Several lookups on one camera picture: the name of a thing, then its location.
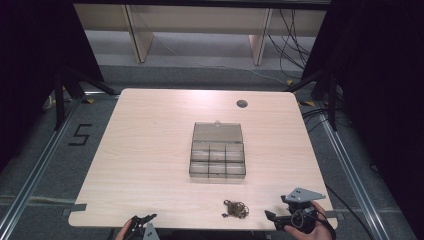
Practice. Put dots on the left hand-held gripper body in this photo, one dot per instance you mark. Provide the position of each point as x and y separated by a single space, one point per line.
150 232

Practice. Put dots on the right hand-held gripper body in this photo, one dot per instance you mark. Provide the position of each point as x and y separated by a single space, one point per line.
301 206

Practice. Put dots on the clear plastic compartment box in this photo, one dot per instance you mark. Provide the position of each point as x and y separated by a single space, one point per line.
217 151

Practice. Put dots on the person's left hand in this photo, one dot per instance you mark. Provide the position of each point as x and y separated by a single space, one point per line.
122 231

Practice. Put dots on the person's right hand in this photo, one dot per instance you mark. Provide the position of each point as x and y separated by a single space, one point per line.
319 230

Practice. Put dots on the grey tape strip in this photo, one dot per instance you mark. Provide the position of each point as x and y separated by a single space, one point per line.
76 208

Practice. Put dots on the yellow black floor tape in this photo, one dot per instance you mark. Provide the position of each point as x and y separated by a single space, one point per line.
306 103
88 100

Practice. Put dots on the black metal stand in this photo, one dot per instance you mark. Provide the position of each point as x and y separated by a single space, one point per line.
60 100
331 100

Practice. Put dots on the grey round table grommet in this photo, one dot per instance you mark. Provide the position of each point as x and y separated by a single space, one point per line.
242 103

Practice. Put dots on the black curtain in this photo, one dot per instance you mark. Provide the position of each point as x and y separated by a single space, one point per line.
36 50
380 83

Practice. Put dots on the light wooden desk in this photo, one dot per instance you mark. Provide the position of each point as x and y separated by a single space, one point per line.
200 20

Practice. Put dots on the aluminium floor rail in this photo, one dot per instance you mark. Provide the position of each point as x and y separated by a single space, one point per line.
36 170
350 176

